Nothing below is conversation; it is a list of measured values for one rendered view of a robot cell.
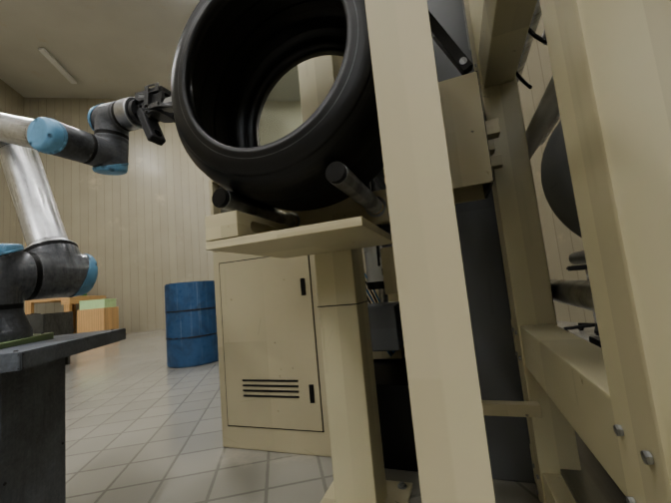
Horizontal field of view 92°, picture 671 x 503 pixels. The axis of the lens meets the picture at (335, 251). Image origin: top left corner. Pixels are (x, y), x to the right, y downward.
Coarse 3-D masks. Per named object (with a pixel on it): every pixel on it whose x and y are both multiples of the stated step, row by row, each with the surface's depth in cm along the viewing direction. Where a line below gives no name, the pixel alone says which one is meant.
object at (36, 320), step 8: (56, 312) 400; (64, 312) 423; (72, 312) 449; (32, 320) 365; (40, 320) 367; (48, 320) 378; (56, 320) 398; (64, 320) 421; (72, 320) 447; (40, 328) 366; (48, 328) 377; (56, 328) 397; (64, 328) 420; (72, 328) 445
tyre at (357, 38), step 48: (240, 0) 84; (288, 0) 88; (336, 0) 85; (192, 48) 77; (240, 48) 95; (288, 48) 100; (336, 48) 94; (192, 96) 78; (240, 96) 102; (336, 96) 62; (192, 144) 75; (240, 144) 103; (288, 144) 65; (336, 144) 65; (240, 192) 75; (288, 192) 72; (336, 192) 79
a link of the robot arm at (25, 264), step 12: (0, 252) 90; (12, 252) 93; (24, 252) 98; (0, 264) 90; (12, 264) 92; (24, 264) 95; (36, 264) 98; (0, 276) 89; (12, 276) 92; (24, 276) 94; (36, 276) 97; (0, 288) 89; (12, 288) 92; (24, 288) 95; (36, 288) 98; (0, 300) 89; (12, 300) 92
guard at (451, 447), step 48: (384, 0) 9; (384, 48) 9; (432, 48) 9; (384, 96) 9; (432, 96) 9; (384, 144) 9; (432, 144) 9; (432, 192) 9; (432, 240) 8; (432, 288) 8; (432, 336) 8; (432, 384) 8; (432, 432) 8; (480, 432) 8; (432, 480) 8; (480, 480) 8
